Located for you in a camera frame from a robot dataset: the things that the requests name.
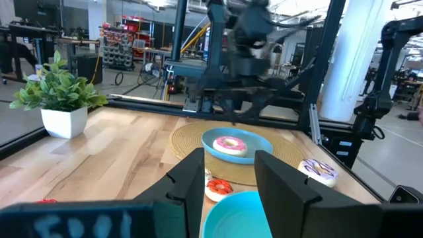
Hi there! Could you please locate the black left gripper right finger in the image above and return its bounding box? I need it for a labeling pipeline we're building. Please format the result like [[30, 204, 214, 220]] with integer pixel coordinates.
[[254, 150, 384, 238]]

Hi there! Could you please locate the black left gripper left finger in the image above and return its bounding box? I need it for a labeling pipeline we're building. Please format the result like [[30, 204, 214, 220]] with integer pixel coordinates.
[[134, 147, 206, 238]]

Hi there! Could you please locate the orange black-striped donut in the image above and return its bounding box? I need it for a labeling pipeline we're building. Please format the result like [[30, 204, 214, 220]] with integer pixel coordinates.
[[204, 178, 234, 203]]

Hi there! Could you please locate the purple striped white donut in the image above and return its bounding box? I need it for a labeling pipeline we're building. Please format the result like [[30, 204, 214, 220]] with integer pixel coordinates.
[[297, 159, 339, 188]]

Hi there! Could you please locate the round woven straw placemat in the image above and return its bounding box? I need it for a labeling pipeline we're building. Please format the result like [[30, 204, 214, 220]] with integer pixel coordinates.
[[169, 120, 307, 186]]

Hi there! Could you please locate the turquoise plate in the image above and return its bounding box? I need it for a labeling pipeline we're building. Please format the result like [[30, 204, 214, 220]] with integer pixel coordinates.
[[202, 190, 274, 238]]

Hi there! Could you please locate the pink frosted donut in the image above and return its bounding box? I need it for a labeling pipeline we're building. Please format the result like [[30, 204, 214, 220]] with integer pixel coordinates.
[[212, 136, 249, 158]]

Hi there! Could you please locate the blue plate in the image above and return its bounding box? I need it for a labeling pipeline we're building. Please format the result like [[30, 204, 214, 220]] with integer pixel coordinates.
[[201, 127, 274, 165]]

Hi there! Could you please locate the black box with white labels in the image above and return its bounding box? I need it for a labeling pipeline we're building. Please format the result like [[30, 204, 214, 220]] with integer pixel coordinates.
[[322, 130, 364, 169]]

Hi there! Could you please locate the black vertical pole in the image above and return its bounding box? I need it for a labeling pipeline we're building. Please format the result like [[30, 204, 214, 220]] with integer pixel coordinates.
[[170, 0, 188, 62]]

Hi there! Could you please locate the white round column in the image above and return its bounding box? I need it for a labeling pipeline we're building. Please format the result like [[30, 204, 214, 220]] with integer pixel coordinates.
[[319, 0, 393, 123]]

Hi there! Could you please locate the black floor fan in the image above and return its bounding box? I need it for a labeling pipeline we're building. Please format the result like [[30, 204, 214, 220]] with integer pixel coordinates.
[[137, 61, 163, 87]]

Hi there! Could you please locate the shelf rack with bins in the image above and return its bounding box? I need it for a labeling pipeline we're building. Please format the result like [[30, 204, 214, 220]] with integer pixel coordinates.
[[100, 22, 136, 71]]

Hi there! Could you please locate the green plant in white pot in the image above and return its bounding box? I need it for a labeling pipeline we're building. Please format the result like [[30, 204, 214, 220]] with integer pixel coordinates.
[[9, 50, 109, 139]]

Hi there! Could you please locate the black cabinet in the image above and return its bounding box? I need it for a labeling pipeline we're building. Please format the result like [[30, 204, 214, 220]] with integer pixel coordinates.
[[69, 53, 103, 85]]

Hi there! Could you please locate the black desk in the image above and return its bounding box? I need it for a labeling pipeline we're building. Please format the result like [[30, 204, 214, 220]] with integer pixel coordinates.
[[8, 21, 61, 82]]

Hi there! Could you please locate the black frame post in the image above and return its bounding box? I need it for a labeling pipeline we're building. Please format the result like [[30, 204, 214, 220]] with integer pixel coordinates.
[[297, 0, 347, 132]]

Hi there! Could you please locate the silver metal bracket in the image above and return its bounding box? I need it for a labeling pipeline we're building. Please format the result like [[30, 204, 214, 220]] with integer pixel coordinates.
[[309, 102, 323, 145]]

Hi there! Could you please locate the black table frame rail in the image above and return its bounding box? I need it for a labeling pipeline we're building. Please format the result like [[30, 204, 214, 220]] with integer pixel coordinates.
[[0, 126, 48, 160], [107, 95, 331, 130]]

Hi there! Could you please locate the small black camera box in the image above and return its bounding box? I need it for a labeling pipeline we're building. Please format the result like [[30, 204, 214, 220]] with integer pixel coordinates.
[[387, 185, 423, 204]]

